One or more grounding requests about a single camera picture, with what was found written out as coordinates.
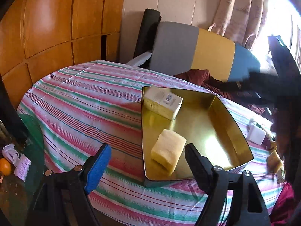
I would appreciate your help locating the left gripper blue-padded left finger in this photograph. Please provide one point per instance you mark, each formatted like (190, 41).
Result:
(47, 204)

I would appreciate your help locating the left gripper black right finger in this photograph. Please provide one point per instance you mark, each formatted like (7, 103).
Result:
(247, 206)

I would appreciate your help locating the white rectangular block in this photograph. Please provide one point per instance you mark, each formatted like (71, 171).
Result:
(256, 134)

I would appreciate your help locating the pale yellow sponge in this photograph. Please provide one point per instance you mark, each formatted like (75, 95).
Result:
(168, 149)

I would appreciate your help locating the gold metal tray box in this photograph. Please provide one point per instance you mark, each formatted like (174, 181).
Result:
(202, 120)

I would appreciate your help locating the red blanket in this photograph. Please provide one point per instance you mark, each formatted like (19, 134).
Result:
(284, 206)

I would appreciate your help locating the green glass side table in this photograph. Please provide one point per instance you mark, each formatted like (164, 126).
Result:
(17, 189)

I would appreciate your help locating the white pink small packet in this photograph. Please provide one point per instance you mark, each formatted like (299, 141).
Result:
(22, 167)

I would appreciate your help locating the orange fruit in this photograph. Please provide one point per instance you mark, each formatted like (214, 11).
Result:
(5, 167)

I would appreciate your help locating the dark red garment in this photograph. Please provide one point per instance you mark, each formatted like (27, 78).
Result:
(204, 79)

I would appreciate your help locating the pink patterned curtain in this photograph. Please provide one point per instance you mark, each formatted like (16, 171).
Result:
(240, 20)

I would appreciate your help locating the striped pink green bedspread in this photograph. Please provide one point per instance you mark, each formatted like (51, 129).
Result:
(81, 107)

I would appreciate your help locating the grey yellow blue chair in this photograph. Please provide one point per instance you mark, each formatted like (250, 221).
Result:
(179, 48)

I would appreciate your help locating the white barcode carton box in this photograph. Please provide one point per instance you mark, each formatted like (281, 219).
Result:
(162, 102)

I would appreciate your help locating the black rolled mat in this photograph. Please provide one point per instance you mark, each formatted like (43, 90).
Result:
(147, 31)

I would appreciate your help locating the orange wooden headboard panels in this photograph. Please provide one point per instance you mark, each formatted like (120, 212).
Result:
(39, 37)

